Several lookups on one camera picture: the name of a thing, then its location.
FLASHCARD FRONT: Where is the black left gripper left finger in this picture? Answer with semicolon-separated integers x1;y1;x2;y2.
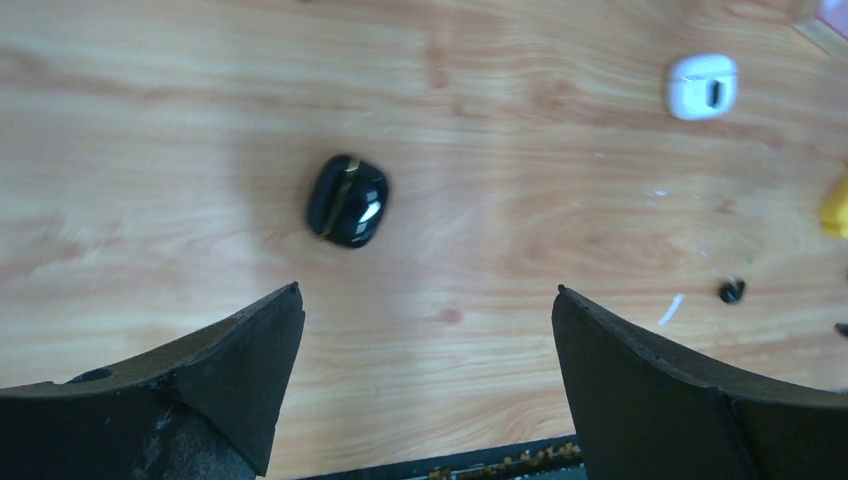
1;283;305;479

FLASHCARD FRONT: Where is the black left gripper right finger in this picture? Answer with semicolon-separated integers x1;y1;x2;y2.
551;287;847;479

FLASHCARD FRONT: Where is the white gold earbud charging case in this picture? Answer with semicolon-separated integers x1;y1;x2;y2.
665;53;739;122

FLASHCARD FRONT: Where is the black earbud case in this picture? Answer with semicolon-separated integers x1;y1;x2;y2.
305;154;390;249

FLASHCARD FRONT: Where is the white paper scrap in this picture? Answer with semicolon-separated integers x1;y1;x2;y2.
657;293;686;325

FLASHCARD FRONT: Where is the yellow triangular plastic piece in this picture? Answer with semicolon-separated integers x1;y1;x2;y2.
819;175;847;239

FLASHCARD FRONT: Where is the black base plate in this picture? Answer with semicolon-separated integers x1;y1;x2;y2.
322;435;588;480

